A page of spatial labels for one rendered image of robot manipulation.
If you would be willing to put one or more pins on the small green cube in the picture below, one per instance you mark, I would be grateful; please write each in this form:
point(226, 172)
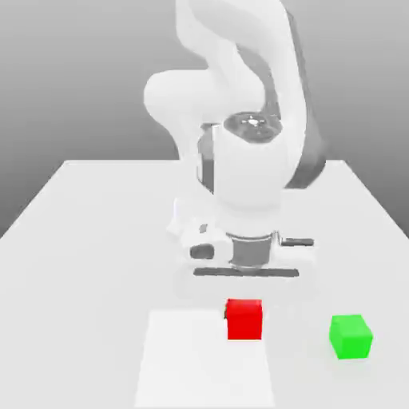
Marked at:
point(351, 338)

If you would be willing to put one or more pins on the small red cube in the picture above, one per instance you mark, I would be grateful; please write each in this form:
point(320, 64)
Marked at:
point(244, 321)

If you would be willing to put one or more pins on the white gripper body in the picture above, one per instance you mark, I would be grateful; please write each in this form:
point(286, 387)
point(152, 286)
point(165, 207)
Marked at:
point(246, 282)

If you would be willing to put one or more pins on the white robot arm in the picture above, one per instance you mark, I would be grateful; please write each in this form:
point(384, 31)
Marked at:
point(249, 166)

